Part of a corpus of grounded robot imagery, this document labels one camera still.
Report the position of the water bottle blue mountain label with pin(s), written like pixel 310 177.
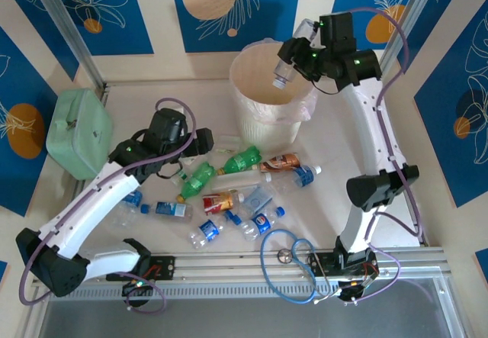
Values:
pixel 169 209

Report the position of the clear bottle without label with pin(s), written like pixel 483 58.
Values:
pixel 285 71

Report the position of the green bottle yellow cap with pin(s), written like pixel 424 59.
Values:
pixel 240 161
pixel 196 181

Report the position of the long clear bottle white cap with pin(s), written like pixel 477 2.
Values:
pixel 240 181

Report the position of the bottle with copper orange label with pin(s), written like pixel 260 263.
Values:
pixel 282 161

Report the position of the water bottle white cap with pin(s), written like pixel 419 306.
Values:
pixel 303 176

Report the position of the light blue flat pack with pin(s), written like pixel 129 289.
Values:
pixel 258 200

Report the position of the water bottle round logo label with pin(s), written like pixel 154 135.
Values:
pixel 261 223

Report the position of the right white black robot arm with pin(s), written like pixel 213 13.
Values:
pixel 366 124

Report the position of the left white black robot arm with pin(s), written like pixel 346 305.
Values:
pixel 103 193

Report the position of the translucent pink bin liner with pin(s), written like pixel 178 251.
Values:
pixel 305 111

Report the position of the white plastic waste bin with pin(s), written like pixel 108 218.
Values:
pixel 267 132

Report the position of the mint green zip case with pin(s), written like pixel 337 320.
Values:
pixel 76 132

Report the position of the black mounting plate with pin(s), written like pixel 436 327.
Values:
pixel 322 258
pixel 164 267

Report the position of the blue stethoscope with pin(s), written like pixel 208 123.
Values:
pixel 283 255

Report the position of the grey metal sheet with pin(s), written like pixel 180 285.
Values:
pixel 244 319

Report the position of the aluminium frame post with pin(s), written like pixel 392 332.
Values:
pixel 65 21
pixel 415 6

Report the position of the aluminium mounting rail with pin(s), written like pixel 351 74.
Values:
pixel 236 263

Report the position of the aluminium side rail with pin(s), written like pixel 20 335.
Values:
pixel 417 219

